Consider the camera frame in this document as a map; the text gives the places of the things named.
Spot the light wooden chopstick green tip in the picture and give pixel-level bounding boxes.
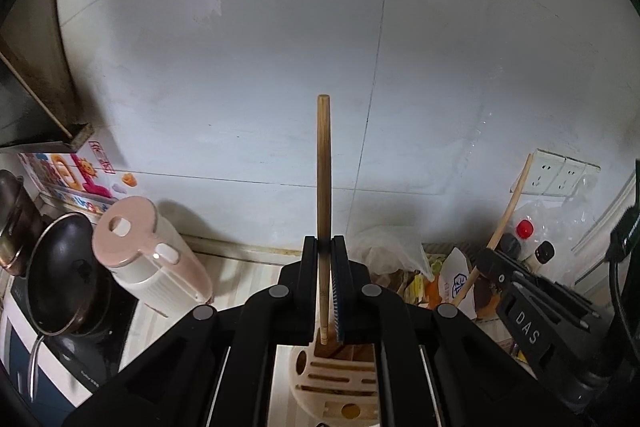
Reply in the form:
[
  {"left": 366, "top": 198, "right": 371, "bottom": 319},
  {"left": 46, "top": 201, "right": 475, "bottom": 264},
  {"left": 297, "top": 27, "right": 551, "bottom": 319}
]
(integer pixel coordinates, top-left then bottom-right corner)
[{"left": 452, "top": 153, "right": 534, "bottom": 307}]

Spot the white snack packet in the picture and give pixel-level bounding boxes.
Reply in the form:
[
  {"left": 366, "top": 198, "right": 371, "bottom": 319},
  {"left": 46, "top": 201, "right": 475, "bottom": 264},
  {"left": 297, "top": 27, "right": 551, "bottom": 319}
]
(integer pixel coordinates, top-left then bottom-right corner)
[{"left": 438, "top": 247, "right": 477, "bottom": 320}]

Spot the red cap bottle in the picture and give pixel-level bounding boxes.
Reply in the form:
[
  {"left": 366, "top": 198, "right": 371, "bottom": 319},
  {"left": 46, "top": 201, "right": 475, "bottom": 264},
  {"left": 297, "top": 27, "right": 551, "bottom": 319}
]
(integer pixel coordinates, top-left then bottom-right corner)
[{"left": 515, "top": 219, "right": 535, "bottom": 241}]

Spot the black cap bottle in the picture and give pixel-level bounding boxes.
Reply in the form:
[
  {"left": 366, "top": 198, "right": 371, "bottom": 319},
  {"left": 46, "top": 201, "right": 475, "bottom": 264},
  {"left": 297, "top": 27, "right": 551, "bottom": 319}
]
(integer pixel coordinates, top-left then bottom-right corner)
[{"left": 534, "top": 241, "right": 555, "bottom": 265}]

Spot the clear plastic bag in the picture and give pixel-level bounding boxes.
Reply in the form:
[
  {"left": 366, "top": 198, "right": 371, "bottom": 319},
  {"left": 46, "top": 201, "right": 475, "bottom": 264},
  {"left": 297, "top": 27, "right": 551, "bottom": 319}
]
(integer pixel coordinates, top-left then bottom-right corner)
[{"left": 347, "top": 225, "right": 435, "bottom": 282}]

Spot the pink lid white kettle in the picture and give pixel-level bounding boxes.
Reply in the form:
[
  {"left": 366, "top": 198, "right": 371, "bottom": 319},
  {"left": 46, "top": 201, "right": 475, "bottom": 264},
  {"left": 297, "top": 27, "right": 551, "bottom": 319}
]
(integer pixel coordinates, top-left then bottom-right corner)
[{"left": 92, "top": 196, "right": 214, "bottom": 317}]

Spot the white induction cooker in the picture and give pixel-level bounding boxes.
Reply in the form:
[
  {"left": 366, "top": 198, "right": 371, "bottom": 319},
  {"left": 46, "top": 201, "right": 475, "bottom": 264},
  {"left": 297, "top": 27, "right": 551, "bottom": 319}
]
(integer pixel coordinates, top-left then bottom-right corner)
[{"left": 1, "top": 279, "right": 138, "bottom": 426}]

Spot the black frying pan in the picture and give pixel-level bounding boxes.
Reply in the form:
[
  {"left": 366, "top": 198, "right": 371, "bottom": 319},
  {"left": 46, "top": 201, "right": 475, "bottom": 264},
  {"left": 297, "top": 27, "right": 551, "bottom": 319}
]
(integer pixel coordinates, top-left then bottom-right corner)
[{"left": 26, "top": 212, "right": 112, "bottom": 400}]

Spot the colourful cartoon box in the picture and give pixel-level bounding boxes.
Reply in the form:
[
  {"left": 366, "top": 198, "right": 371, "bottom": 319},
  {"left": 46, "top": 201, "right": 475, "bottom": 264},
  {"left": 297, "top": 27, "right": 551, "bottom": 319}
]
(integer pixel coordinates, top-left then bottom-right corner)
[{"left": 18, "top": 139, "right": 142, "bottom": 215}]

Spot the dark metal pot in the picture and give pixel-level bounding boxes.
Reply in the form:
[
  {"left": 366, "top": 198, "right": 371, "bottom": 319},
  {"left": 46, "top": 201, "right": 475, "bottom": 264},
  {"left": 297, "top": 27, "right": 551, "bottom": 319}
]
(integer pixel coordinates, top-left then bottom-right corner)
[{"left": 0, "top": 169, "right": 44, "bottom": 277}]

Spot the white wall power socket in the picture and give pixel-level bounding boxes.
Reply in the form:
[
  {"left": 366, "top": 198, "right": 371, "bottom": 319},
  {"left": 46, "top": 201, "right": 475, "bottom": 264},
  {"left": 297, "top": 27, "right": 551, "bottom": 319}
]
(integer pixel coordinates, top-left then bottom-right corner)
[{"left": 522, "top": 150, "right": 601, "bottom": 197}]

